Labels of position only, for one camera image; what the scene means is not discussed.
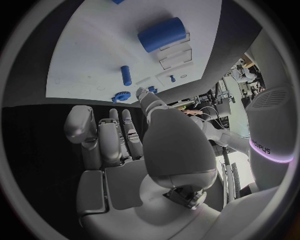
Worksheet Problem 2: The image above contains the person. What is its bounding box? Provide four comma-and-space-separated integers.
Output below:
231, 59, 259, 84

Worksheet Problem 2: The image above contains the large blue cylinder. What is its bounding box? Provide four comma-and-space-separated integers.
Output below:
136, 16, 188, 54

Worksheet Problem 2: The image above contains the long blue peg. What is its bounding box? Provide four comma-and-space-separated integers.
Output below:
120, 65, 133, 87

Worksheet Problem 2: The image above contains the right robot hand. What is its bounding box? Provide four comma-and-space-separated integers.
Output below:
63, 87, 224, 240

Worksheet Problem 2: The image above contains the white cable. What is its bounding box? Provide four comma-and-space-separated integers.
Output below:
198, 106, 227, 131

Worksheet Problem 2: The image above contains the blue gear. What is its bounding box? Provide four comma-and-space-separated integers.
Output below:
111, 91, 132, 104

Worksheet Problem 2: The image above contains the white task board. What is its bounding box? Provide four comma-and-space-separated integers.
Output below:
45, 0, 223, 104

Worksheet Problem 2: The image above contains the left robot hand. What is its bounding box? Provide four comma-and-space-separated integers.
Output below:
183, 109, 204, 117

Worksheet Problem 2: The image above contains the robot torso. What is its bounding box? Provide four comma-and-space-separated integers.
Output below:
244, 83, 295, 192

